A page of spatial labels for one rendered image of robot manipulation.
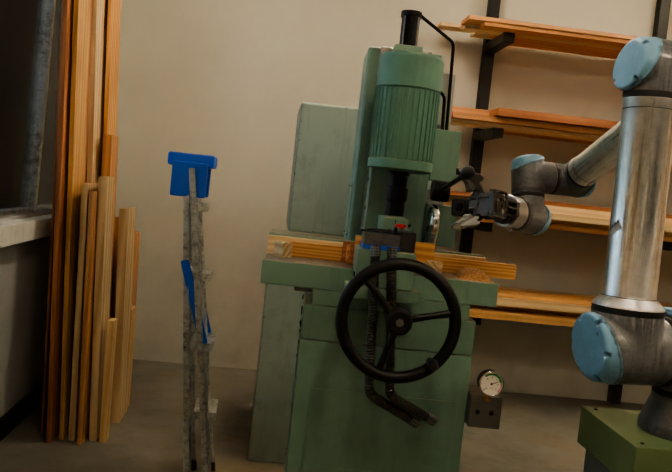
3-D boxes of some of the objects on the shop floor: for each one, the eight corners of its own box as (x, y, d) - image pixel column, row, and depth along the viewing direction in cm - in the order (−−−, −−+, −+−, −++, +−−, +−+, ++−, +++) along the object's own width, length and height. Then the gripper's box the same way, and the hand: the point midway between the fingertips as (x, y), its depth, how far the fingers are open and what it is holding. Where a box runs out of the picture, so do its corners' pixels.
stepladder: (168, 493, 267) (165, 150, 261) (176, 466, 292) (174, 152, 286) (215, 491, 269) (214, 150, 263) (220, 464, 294) (218, 153, 288)
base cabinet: (267, 613, 197) (297, 339, 194) (277, 516, 255) (300, 303, 252) (442, 629, 199) (474, 357, 196) (413, 529, 257) (437, 317, 254)
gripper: (523, 173, 205) (477, 156, 191) (517, 247, 202) (471, 235, 189) (496, 175, 211) (450, 159, 198) (490, 247, 208) (443, 236, 195)
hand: (451, 197), depth 195 cm, fingers open, 14 cm apart
